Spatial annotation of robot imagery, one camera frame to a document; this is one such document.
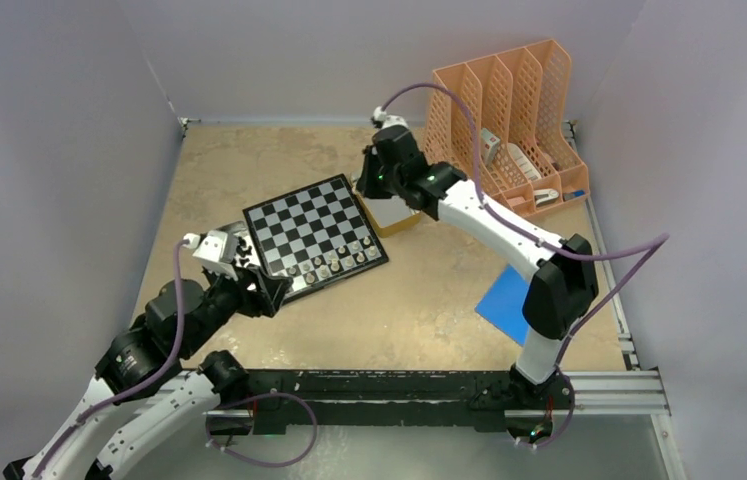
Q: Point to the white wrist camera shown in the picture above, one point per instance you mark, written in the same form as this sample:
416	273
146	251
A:
381	119
206	249

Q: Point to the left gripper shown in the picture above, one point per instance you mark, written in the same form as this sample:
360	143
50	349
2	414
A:
266	296

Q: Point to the silver tray of black pieces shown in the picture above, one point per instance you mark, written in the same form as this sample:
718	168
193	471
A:
238	248

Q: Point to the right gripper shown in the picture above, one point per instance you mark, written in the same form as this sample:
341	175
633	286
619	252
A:
366	185

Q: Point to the blue flat sheet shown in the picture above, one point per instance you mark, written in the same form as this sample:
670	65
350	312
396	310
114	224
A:
502	305

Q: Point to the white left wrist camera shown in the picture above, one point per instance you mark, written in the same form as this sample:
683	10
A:
206	249

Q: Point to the white stapler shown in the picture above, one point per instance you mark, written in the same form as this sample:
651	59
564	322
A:
545	197

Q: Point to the black base bar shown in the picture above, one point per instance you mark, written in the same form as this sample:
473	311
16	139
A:
486	401

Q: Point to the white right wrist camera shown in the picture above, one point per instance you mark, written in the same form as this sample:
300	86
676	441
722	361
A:
381	119

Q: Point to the black and white chessboard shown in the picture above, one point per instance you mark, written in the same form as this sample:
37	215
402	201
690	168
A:
309	222

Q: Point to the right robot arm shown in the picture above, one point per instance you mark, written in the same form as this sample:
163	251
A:
561	282

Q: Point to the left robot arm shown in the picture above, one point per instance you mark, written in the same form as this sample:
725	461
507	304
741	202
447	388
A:
124	413

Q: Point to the orange file organizer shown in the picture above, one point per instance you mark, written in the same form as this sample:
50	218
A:
502	117

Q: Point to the yellow tray of white pieces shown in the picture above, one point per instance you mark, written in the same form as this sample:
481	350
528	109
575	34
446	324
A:
389	216

